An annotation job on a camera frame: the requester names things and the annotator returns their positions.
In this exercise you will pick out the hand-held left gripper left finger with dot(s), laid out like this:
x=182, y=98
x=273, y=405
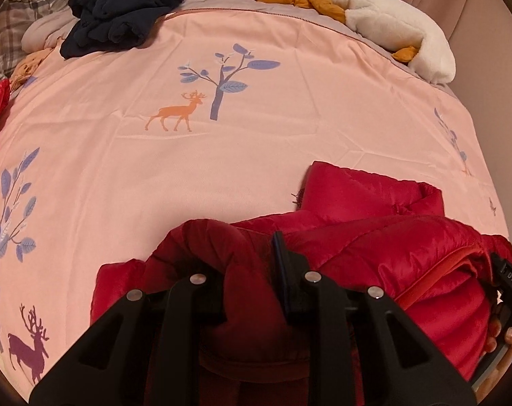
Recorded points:
x=192, y=296

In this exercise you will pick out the person's right hand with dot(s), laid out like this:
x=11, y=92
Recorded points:
x=511, y=340

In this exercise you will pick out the pink deer print duvet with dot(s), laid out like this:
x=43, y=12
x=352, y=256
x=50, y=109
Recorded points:
x=154, y=177

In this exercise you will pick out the large plaid pillow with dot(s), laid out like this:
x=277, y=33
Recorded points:
x=23, y=12

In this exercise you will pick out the grey garment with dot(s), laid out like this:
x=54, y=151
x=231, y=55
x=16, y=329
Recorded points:
x=40, y=29

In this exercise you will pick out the small orange doll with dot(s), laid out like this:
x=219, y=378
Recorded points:
x=25, y=67

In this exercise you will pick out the white goose plush toy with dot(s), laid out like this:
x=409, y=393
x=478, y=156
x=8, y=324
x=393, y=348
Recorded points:
x=387, y=21

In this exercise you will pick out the navy blue garment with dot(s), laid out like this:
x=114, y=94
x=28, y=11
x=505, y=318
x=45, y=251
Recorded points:
x=120, y=12

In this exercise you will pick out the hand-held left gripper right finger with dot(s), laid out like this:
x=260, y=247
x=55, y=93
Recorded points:
x=281, y=270

